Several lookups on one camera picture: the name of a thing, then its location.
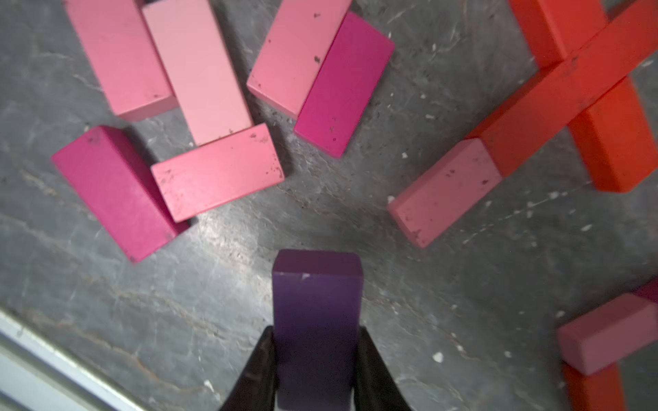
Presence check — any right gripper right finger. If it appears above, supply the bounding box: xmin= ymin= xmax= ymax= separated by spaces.
xmin=354 ymin=327 xmax=411 ymax=411

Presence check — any light pink block tilted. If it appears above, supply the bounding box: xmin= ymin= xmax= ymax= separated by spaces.
xmin=142 ymin=0 xmax=254 ymax=146

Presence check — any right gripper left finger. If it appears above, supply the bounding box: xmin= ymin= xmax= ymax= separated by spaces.
xmin=219 ymin=325 xmax=278 ymax=411

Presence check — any red block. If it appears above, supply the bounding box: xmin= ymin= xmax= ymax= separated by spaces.
xmin=509 ymin=0 xmax=608 ymax=70
xmin=562 ymin=362 xmax=627 ymax=411
xmin=568 ymin=77 xmax=657 ymax=193
xmin=470 ymin=1 xmax=657 ymax=177

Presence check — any light pink block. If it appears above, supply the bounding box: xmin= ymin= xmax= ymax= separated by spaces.
xmin=247 ymin=0 xmax=351 ymax=119
xmin=557 ymin=293 xmax=657 ymax=375
xmin=142 ymin=0 xmax=254 ymax=146

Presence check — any purple block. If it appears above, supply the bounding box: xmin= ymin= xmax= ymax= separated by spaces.
xmin=272 ymin=249 xmax=364 ymax=410

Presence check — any magenta block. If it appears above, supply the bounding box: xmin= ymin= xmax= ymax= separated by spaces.
xmin=294 ymin=11 xmax=395 ymax=159
xmin=51 ymin=126 xmax=190 ymax=264
xmin=634 ymin=278 xmax=658 ymax=304

